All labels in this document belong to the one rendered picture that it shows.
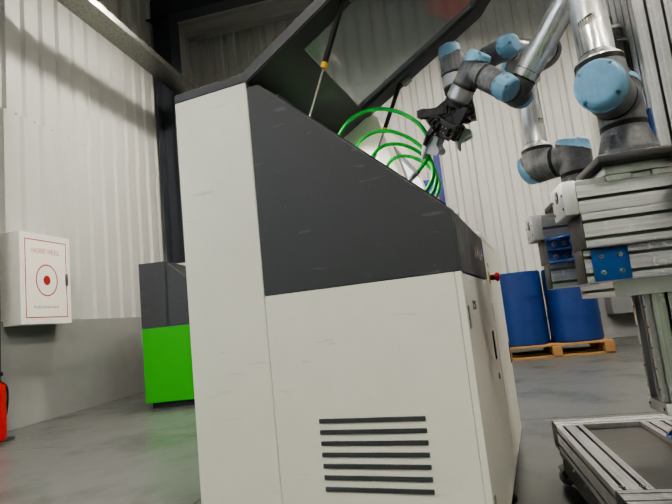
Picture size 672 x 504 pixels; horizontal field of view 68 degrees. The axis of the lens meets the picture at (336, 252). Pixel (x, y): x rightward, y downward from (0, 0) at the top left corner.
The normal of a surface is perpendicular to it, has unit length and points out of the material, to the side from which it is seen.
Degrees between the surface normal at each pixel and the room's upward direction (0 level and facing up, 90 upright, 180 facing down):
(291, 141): 90
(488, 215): 90
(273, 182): 90
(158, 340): 90
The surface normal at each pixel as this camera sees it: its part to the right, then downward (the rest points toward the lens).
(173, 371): -0.08, -0.12
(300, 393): -0.37, -0.08
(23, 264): 0.97, -0.13
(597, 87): -0.65, 0.11
